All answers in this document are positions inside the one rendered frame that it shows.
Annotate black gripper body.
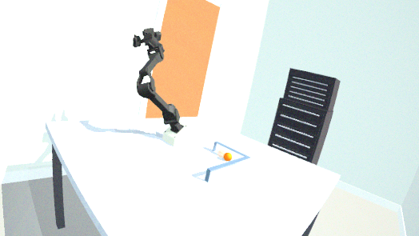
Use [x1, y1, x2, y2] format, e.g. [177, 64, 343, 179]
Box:
[132, 31, 162, 47]

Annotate clear low walls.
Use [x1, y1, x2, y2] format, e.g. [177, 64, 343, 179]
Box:
[209, 143, 250, 182]

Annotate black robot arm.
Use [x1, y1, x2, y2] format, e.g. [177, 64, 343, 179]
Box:
[137, 27, 184, 134]

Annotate light blue l-shaped wall top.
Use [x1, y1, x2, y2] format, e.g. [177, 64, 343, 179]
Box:
[204, 142, 250, 182]

